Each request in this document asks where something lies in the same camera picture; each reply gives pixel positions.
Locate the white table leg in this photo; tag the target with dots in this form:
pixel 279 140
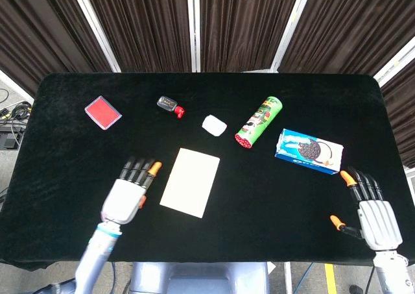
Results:
pixel 288 277

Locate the brown pleated curtain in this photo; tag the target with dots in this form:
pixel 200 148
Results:
pixel 48 31
pixel 240 24
pixel 350 28
pixel 139 24

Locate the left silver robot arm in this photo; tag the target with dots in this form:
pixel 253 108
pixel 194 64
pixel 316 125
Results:
pixel 97 252

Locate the white tissue packet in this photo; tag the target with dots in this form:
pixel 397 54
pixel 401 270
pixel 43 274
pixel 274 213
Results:
pixel 214 125

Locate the green chips can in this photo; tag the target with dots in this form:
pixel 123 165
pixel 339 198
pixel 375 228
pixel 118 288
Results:
pixel 261 118

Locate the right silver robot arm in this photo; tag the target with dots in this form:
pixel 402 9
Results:
pixel 394 271

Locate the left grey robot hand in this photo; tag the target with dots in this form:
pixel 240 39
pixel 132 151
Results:
pixel 124 196

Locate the ink bottle with red cap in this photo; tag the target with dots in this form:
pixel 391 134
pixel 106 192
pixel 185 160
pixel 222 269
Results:
pixel 168 105

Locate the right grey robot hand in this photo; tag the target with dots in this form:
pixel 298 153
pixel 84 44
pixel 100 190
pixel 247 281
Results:
pixel 373 209

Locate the white screen frame post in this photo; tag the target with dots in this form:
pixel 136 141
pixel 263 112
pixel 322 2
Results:
pixel 394 62
pixel 288 28
pixel 193 28
pixel 94 28

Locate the cream paper sheet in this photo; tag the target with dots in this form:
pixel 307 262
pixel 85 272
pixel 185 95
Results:
pixel 190 182

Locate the blue Oreo cookie box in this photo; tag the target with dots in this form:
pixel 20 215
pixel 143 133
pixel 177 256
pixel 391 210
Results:
pixel 308 151

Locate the grey robot torso base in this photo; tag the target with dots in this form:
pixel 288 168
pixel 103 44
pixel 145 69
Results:
pixel 197 277

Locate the black velvet tablecloth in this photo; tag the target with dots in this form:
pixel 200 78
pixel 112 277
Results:
pixel 259 209

